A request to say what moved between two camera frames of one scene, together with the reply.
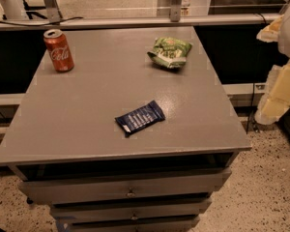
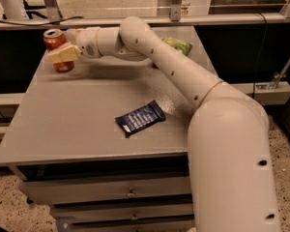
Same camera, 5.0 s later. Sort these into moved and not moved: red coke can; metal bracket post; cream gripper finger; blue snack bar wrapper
Moved: cream gripper finger
Not moved: red coke can; metal bracket post; blue snack bar wrapper
